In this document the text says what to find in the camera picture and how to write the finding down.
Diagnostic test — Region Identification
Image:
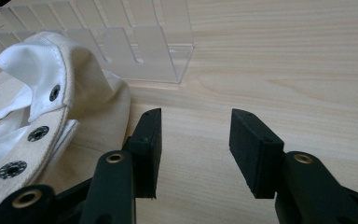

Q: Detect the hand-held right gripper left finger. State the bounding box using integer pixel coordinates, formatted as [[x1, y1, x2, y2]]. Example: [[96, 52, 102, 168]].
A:
[[121, 107, 163, 200]]

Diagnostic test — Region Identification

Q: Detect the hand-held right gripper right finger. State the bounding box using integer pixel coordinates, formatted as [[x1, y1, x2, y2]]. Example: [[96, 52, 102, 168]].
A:
[[228, 107, 285, 200]]

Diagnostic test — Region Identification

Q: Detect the cream canvas bag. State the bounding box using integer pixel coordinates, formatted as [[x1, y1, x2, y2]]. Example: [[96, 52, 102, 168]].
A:
[[0, 31, 132, 218]]

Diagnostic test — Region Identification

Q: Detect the clear acrylic slotted rack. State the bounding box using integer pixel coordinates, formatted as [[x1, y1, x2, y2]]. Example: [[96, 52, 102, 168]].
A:
[[0, 0, 195, 84]]

